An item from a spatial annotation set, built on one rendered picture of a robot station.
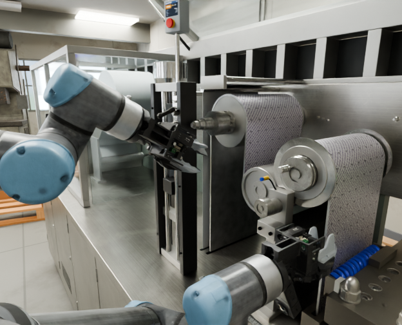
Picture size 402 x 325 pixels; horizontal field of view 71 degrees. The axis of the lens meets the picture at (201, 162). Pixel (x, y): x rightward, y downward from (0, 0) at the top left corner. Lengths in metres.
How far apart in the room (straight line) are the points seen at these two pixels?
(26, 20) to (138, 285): 6.62
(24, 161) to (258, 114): 0.56
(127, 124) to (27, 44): 7.60
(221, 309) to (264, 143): 0.49
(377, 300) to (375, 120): 0.47
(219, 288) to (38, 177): 0.28
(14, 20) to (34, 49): 1.13
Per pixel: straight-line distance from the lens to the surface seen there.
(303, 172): 0.61
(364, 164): 0.73
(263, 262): 0.50
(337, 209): 0.67
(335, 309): 0.66
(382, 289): 0.72
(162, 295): 0.82
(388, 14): 0.94
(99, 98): 0.50
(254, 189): 0.74
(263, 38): 1.16
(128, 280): 0.89
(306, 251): 0.54
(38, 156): 0.37
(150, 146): 0.61
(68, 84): 0.49
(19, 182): 0.38
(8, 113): 7.34
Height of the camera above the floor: 1.41
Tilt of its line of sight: 14 degrees down
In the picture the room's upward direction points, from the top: straight up
